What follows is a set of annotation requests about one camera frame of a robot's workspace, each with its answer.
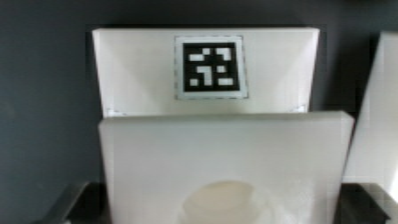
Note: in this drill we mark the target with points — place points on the white right fence bar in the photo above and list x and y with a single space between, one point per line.
371 166

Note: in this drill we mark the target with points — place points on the white lamp base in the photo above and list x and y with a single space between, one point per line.
222 155

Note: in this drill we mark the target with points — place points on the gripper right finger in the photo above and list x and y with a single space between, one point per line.
366 206

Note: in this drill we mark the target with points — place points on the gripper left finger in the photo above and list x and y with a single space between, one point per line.
80 206

